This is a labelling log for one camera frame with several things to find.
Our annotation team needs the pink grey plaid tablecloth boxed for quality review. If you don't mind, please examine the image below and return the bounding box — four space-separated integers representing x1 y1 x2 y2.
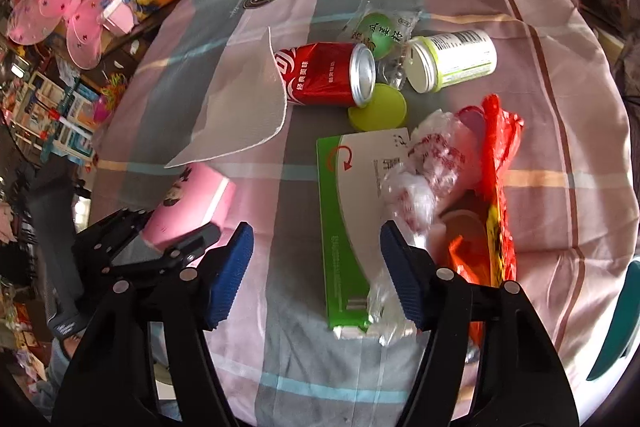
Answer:
92 0 633 427

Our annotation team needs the red soda can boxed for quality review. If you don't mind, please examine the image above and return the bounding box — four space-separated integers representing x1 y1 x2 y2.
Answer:
274 42 377 108

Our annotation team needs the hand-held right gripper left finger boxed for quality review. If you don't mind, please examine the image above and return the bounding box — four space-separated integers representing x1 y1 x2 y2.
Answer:
50 222 256 427

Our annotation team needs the pink butterfly wings toy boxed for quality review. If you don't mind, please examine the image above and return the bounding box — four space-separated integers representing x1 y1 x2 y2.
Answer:
7 0 136 70

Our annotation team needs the teal plastic object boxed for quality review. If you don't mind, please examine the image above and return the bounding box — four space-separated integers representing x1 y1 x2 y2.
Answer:
586 259 640 382

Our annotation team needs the yellow-green jar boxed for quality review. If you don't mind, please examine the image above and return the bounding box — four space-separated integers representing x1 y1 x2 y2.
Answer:
406 29 498 94

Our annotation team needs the green and white carton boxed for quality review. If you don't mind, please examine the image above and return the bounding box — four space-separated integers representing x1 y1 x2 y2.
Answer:
316 129 416 342

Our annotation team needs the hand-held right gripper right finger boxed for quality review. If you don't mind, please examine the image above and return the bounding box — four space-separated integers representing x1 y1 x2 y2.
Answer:
379 219 583 427

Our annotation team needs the clear red-printed plastic bag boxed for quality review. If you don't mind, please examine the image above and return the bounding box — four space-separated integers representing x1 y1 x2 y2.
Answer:
367 109 481 348

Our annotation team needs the grey mesh sheet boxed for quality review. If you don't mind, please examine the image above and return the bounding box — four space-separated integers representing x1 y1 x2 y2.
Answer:
165 27 288 168

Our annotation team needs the green snack packet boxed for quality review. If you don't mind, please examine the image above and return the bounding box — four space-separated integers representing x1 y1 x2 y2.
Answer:
350 1 420 90

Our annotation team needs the yellow-green round lid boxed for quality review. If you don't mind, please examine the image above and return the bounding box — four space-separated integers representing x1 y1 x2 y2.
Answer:
348 83 408 132

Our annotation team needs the red plastic bag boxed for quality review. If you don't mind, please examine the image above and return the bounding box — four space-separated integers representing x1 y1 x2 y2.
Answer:
435 94 525 348

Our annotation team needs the pink cartoon cup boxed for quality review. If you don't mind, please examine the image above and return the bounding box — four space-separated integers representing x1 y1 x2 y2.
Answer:
141 163 237 253

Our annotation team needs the colourful toy playset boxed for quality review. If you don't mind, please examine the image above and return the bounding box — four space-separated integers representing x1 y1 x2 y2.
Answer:
10 72 98 160

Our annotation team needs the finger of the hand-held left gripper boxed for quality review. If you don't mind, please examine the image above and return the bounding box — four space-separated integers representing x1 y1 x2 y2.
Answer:
112 223 222 280
71 207 152 275

